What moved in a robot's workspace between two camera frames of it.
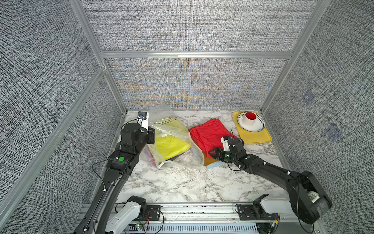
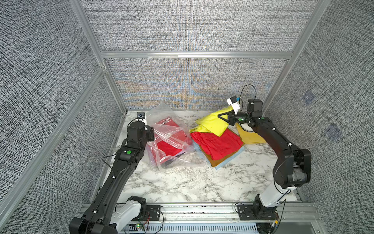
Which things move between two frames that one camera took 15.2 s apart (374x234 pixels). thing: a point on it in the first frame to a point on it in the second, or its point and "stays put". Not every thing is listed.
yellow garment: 171,138 to 211,123
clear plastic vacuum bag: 175,145 stays put
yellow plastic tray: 249,137 stays put
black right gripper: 217,150 to 231,119
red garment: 207,135 stays put
